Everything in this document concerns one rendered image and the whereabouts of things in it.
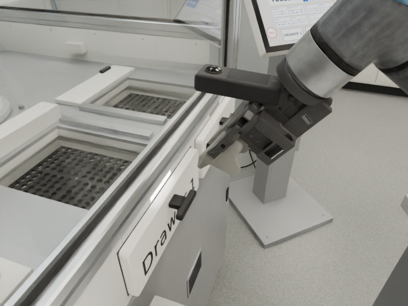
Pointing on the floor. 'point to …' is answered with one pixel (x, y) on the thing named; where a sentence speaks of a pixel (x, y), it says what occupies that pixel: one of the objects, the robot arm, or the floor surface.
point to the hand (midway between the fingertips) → (204, 152)
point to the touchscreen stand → (275, 197)
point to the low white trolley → (163, 302)
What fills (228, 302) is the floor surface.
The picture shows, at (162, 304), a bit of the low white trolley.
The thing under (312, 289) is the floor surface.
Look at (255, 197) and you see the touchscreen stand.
